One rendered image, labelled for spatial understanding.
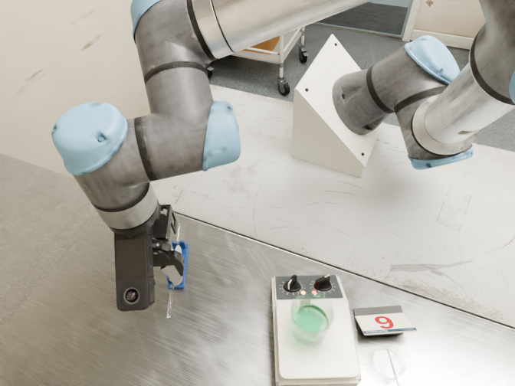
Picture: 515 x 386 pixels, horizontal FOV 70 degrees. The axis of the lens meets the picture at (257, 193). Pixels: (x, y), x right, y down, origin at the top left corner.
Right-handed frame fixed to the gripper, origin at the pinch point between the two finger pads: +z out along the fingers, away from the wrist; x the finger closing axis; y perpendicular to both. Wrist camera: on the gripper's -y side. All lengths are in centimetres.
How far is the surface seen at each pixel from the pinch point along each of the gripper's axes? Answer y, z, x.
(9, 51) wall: 108, 15, 78
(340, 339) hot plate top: -10.4, 0.1, -29.1
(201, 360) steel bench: -10.4, 8.8, -6.0
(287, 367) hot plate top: -14.1, 0.0, -20.4
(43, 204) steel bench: 26.4, 9.6, 34.8
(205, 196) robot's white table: 26.6, 9.6, -4.2
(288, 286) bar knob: -0.2, 2.6, -21.8
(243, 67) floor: 226, 104, -8
